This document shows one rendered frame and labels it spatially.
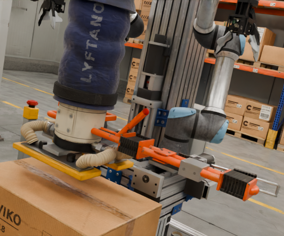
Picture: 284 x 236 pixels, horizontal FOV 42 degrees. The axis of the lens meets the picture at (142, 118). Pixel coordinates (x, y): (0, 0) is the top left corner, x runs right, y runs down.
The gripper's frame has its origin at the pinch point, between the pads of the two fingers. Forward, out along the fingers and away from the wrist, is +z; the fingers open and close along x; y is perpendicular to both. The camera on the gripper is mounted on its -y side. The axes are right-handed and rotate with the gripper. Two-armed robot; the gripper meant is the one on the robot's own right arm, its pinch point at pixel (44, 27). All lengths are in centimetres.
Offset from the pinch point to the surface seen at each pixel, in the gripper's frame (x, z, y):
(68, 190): -65, 55, -16
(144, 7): 561, -104, 564
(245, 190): -124, 31, -2
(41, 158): -63, 43, -27
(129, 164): -75, 43, 2
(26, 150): -55, 42, -29
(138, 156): -90, 33, -10
